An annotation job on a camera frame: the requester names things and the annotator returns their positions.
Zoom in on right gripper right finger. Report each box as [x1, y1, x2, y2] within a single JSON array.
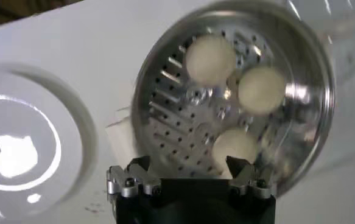
[[225, 155, 278, 201]]

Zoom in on white steamed baozi bun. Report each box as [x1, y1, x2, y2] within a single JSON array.
[[185, 33, 237, 88], [237, 65, 287, 116], [211, 127, 259, 179]]

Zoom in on large white plate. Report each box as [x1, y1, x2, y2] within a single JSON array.
[[0, 62, 99, 224]]

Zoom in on stainless steel steamer basket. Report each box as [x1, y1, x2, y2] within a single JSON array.
[[130, 0, 336, 198]]

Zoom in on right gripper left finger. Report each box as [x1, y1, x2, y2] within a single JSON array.
[[106, 155, 162, 199]]

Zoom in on glass lid with cream handle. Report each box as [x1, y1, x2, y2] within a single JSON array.
[[282, 0, 355, 89]]

